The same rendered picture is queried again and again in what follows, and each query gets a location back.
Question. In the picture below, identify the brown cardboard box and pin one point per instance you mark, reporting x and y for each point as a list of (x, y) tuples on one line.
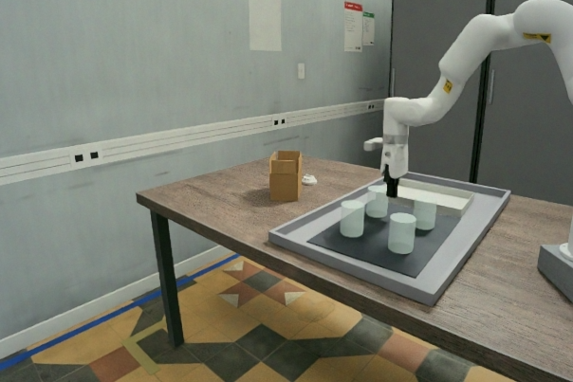
[(285, 176)]

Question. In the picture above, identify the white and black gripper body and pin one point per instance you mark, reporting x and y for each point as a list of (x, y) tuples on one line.
[(396, 156)]

